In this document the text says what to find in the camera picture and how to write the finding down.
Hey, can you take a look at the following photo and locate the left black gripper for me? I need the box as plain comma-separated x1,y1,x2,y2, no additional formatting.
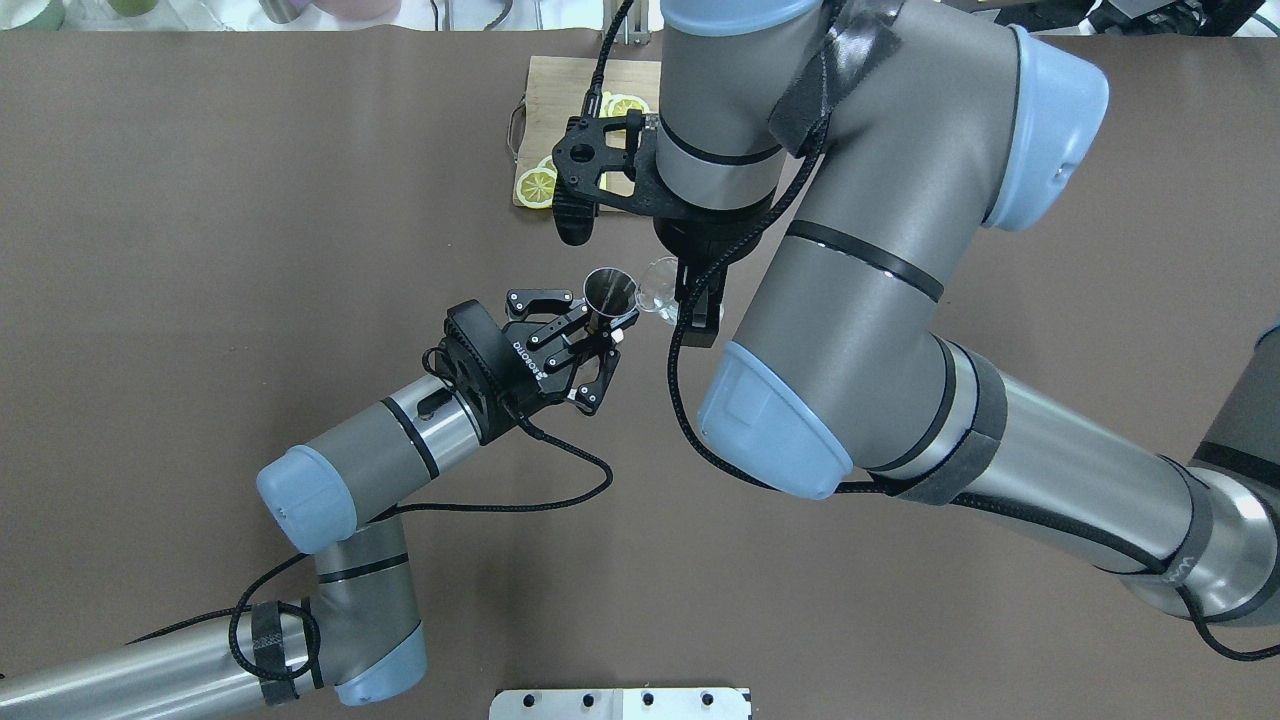
440,290,621,446

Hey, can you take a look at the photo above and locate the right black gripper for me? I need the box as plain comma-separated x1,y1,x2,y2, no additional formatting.
653,196,772,348

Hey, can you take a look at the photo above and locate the clear glass measuring cup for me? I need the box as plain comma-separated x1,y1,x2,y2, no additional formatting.
636,255,680,329

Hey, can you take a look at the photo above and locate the steel shaker cup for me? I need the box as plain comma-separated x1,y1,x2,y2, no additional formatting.
582,266,639,334

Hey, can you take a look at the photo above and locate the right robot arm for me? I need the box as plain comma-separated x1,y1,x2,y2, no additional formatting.
657,1,1277,664

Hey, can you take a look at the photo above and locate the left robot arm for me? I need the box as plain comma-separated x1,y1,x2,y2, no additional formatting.
3,290,639,719

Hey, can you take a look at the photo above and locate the front lemon slice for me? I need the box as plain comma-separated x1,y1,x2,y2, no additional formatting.
513,165,558,210

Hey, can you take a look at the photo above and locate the far lemon slice pair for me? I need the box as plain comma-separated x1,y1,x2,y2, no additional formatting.
598,92,652,118

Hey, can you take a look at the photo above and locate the wooden cutting board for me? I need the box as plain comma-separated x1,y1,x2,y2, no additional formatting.
507,55,660,211

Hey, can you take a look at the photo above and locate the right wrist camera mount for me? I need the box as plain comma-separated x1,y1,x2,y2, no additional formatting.
550,110,671,246

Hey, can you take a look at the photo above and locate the aluminium frame post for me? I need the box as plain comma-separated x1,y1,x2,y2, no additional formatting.
616,0,660,46

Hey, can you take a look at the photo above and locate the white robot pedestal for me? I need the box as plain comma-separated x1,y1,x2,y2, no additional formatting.
488,687,754,719

